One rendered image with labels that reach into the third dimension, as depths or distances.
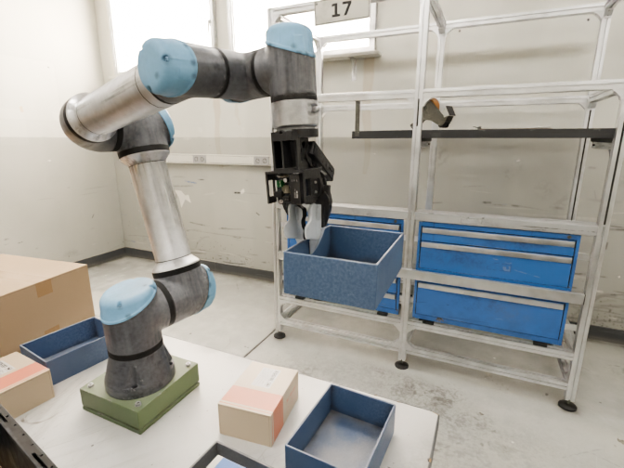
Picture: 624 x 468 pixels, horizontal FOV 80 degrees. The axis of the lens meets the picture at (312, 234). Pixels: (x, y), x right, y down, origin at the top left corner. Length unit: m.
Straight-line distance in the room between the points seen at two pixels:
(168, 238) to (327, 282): 0.49
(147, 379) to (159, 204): 0.39
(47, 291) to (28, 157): 2.90
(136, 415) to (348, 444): 0.44
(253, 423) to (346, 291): 0.40
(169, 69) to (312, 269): 0.34
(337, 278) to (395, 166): 2.41
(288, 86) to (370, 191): 2.44
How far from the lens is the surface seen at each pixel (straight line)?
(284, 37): 0.62
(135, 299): 0.88
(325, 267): 0.56
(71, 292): 1.44
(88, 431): 1.02
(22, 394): 1.13
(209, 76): 0.61
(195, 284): 0.96
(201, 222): 3.90
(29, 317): 1.37
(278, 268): 2.44
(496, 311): 2.18
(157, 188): 0.95
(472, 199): 2.89
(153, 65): 0.59
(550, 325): 2.22
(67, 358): 1.20
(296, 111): 0.60
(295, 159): 0.60
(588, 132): 2.04
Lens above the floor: 1.31
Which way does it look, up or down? 14 degrees down
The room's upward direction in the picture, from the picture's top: straight up
